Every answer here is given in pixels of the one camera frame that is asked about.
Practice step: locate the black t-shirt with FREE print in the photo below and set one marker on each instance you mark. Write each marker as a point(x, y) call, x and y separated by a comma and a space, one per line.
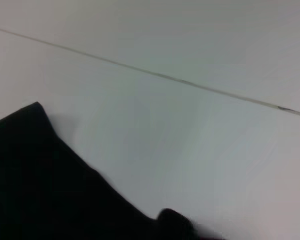
point(40, 175)

